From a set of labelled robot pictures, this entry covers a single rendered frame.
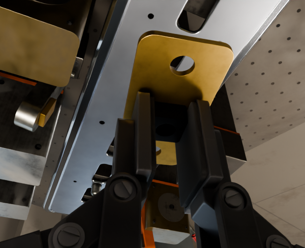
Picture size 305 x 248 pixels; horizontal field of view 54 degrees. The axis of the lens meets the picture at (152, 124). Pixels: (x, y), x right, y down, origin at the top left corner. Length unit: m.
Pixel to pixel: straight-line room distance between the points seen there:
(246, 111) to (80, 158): 0.55
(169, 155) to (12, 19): 0.20
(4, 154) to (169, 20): 0.26
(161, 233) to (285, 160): 1.93
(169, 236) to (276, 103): 0.49
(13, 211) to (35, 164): 0.28
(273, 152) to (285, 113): 1.46
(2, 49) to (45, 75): 0.05
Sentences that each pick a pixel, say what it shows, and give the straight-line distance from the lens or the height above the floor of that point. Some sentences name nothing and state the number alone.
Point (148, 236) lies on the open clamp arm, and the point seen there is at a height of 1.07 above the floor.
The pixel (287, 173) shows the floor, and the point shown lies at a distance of 2.75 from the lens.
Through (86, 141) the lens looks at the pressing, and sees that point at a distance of 0.54.
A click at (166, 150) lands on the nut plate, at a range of 0.16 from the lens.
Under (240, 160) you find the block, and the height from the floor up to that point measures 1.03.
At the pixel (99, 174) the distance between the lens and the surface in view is 0.66.
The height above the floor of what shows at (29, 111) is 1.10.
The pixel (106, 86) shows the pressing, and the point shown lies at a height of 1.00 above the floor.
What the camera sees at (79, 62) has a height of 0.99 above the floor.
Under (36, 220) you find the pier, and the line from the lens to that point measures 2.71.
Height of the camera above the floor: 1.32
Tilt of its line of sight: 41 degrees down
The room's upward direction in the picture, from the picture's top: 180 degrees clockwise
